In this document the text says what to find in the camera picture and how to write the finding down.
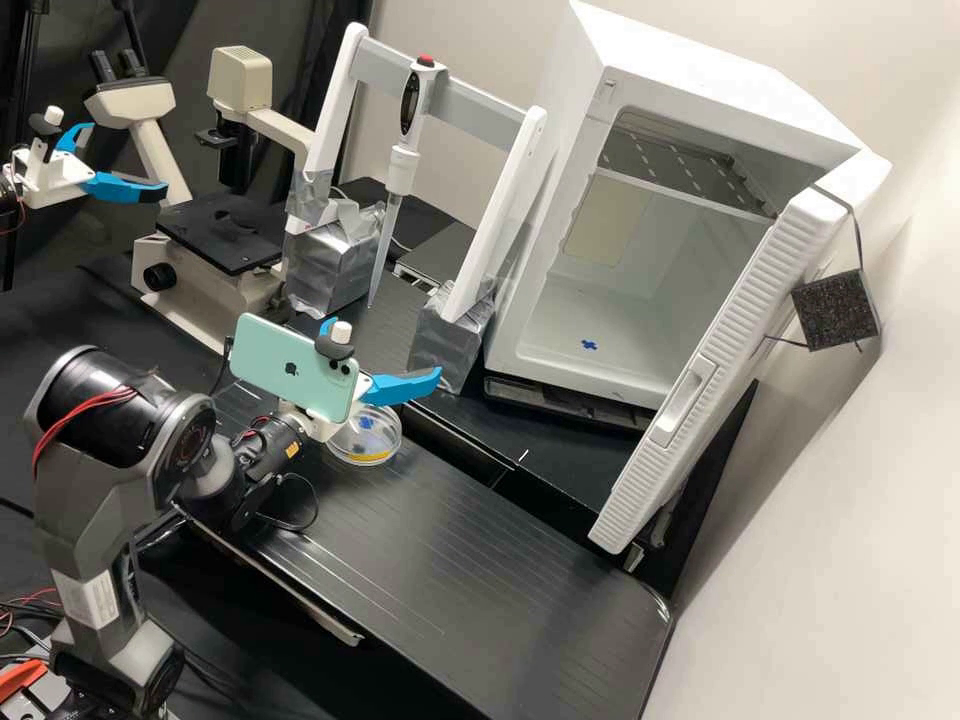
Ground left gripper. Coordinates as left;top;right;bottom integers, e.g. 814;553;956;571
10;120;171;210

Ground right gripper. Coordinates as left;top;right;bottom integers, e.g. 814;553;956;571
281;315;446;446

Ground petri dish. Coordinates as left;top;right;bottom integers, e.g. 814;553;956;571
325;401;407;469

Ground cream microscope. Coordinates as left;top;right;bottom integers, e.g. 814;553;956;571
80;44;320;333

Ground white pipette stand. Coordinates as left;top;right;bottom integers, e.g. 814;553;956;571
283;21;561;396

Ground pipette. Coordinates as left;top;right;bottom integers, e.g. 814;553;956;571
365;55;445;310

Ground incubator door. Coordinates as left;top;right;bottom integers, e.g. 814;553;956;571
587;183;883;558

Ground white incubator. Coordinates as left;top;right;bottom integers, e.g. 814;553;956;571
482;0;895;421

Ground right wrist camera phone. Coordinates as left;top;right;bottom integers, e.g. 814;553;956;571
227;311;363;423

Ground black cable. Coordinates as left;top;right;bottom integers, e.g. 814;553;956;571
207;334;238;400

